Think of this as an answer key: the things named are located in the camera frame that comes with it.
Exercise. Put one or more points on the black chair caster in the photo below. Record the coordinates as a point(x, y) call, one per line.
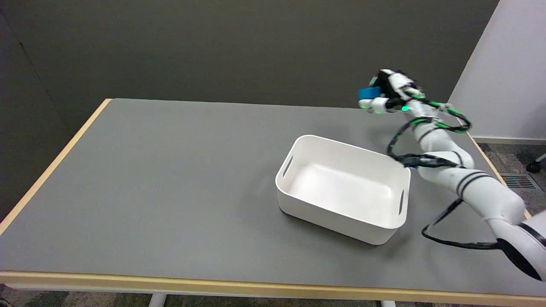
point(535, 164)

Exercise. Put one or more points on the white plastic box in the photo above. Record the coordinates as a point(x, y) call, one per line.
point(343, 187)

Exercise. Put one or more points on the floor vent grille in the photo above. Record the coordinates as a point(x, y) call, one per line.
point(517, 181)

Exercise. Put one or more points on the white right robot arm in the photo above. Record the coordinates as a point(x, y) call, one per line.
point(469, 179)

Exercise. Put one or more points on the white table leg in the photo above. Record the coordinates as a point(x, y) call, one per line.
point(157, 299)
point(388, 303)

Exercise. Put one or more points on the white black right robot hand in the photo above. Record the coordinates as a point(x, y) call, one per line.
point(394, 87)

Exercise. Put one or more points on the blue wooden cube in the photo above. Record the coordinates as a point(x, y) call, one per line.
point(370, 92)

